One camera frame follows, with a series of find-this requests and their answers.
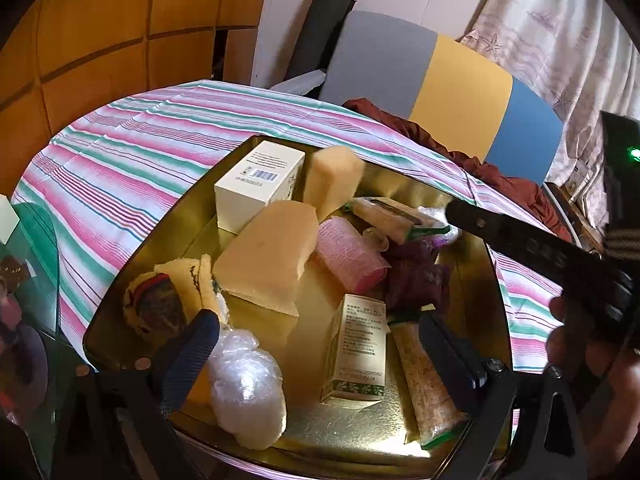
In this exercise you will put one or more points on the cream packet with green end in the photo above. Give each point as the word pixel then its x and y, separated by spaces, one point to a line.
pixel 390 215

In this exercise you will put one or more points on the white carton box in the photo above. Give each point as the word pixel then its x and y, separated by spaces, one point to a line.
pixel 255 185

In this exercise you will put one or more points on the gold metal tin box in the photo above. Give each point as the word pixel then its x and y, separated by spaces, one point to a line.
pixel 325 422

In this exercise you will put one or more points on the green leaf print box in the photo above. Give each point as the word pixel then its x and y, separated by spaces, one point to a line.
pixel 355 355

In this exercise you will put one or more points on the wooden wardrobe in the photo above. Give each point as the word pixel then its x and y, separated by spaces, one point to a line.
pixel 100 25

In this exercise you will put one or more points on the yellow knitted toy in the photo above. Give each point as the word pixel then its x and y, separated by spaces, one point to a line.
pixel 160 300

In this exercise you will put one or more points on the pink hair roller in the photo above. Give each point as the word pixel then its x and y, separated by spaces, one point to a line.
pixel 350 255

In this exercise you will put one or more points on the beige sponge block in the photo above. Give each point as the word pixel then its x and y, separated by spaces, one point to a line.
pixel 332 180

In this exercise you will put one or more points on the grey foam piece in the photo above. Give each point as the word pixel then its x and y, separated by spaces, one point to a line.
pixel 300 82

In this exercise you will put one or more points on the patterned beige curtain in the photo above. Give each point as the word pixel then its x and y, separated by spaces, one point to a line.
pixel 550 25

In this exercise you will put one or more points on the person's right hand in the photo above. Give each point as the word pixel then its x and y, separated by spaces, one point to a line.
pixel 620 400

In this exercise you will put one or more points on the dark red cloth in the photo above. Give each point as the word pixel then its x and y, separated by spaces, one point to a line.
pixel 510 180

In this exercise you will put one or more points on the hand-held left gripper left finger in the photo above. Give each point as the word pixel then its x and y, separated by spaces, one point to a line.
pixel 192 355

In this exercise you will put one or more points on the purple pouch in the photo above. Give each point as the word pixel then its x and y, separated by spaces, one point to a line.
pixel 415 280

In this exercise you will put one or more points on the large beige sponge wedge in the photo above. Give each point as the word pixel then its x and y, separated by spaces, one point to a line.
pixel 270 255

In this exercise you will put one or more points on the beige snack packet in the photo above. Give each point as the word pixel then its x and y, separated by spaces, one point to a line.
pixel 425 395

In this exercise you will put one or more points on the black rolled mat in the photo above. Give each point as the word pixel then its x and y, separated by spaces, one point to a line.
pixel 320 30

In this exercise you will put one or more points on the grey yellow blue chair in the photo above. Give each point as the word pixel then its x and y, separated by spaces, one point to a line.
pixel 470 90

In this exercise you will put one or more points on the clear plastic wrap bundle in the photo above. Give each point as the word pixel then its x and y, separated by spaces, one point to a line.
pixel 245 390

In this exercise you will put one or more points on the white and green box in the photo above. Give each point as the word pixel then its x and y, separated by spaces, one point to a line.
pixel 6 217

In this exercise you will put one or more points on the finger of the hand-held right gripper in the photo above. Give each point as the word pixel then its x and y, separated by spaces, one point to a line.
pixel 530 250

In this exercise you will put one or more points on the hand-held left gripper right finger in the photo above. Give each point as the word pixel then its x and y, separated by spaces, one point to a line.
pixel 450 360

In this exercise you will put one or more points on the striped tablecloth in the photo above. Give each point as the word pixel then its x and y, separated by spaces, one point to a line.
pixel 125 135

